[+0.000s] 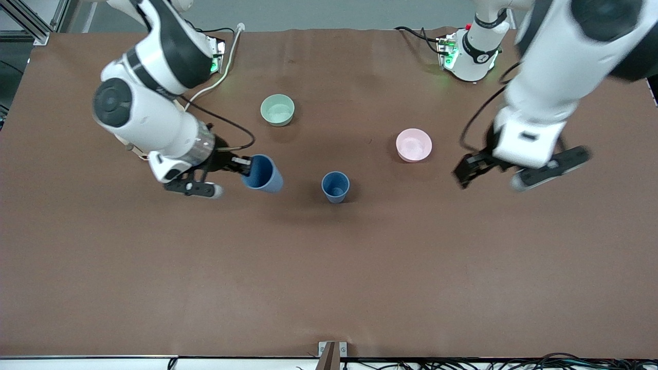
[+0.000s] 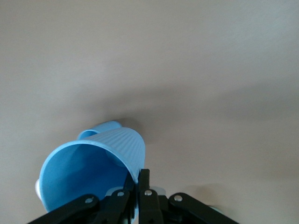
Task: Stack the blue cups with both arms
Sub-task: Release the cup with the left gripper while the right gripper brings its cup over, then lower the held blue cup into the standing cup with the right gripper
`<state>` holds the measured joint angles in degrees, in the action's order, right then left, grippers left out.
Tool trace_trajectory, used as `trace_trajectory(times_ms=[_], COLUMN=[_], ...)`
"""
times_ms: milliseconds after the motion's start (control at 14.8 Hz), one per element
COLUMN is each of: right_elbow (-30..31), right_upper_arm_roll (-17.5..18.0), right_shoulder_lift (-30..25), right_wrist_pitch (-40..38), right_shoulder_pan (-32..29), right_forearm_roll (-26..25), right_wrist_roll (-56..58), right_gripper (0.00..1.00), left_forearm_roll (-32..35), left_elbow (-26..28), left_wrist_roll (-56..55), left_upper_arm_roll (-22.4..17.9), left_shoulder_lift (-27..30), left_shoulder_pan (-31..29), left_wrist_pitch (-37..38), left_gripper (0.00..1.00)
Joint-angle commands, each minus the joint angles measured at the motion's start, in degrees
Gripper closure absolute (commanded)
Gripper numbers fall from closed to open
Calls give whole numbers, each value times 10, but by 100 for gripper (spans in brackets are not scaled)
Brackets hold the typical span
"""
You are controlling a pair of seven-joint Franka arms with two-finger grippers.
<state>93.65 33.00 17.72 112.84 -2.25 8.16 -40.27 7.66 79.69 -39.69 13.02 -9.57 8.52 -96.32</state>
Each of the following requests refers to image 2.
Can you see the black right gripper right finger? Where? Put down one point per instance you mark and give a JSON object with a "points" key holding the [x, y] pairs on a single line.
{"points": [[151, 200]]}

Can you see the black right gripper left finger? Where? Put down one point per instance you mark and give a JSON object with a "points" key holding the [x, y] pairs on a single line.
{"points": [[112, 207]]}

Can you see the blue ribbed plastic cup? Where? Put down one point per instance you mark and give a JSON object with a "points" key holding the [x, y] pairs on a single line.
{"points": [[93, 168], [105, 128]]}

